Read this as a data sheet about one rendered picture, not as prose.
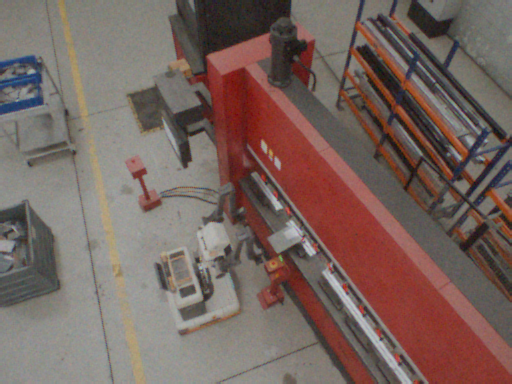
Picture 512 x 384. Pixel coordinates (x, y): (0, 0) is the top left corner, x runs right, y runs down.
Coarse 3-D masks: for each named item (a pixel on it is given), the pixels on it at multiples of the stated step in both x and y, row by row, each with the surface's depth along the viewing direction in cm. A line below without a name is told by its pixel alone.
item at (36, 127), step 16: (48, 96) 495; (16, 112) 467; (32, 112) 481; (48, 112) 481; (16, 128) 533; (32, 128) 534; (48, 128) 534; (64, 128) 535; (16, 144) 515; (32, 144) 519; (48, 144) 518
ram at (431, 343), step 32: (256, 96) 319; (256, 128) 348; (288, 160) 318; (288, 192) 347; (320, 192) 293; (320, 224) 317; (352, 224) 271; (352, 256) 292; (384, 256) 253; (384, 288) 271; (416, 288) 237; (384, 320) 292; (416, 320) 252; (416, 352) 270; (448, 352) 236
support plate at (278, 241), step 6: (288, 228) 382; (276, 234) 378; (282, 234) 379; (270, 240) 375; (276, 240) 375; (282, 240) 375; (288, 240) 375; (294, 240) 375; (300, 240) 375; (276, 246) 372; (282, 246) 372; (288, 246) 372
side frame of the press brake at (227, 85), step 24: (240, 48) 321; (264, 48) 321; (312, 48) 335; (216, 72) 312; (240, 72) 313; (216, 96) 337; (240, 96) 333; (216, 120) 367; (240, 120) 355; (216, 144) 401; (240, 144) 382; (240, 168) 412
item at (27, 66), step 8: (24, 56) 508; (32, 56) 511; (0, 64) 505; (8, 64) 508; (16, 64) 507; (24, 64) 507; (32, 64) 515; (0, 72) 502; (8, 72) 496; (16, 72) 496; (24, 72) 498; (32, 72) 501; (40, 72) 514; (0, 80) 485; (8, 80) 488; (40, 80) 504
